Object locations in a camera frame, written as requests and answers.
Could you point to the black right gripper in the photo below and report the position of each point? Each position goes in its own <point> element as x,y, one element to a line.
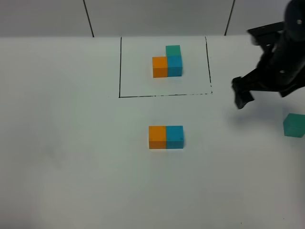
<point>281,69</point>

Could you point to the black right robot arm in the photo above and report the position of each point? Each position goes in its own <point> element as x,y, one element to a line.
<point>294,24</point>

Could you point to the template blue cube block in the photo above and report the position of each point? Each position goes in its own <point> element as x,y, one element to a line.
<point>175,66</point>

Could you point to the template green cube block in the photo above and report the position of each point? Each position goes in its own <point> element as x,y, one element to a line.
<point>173,50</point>

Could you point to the template orange cube block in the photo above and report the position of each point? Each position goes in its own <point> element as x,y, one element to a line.
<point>160,67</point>

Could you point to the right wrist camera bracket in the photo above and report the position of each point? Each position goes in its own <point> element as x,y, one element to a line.
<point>266,36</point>

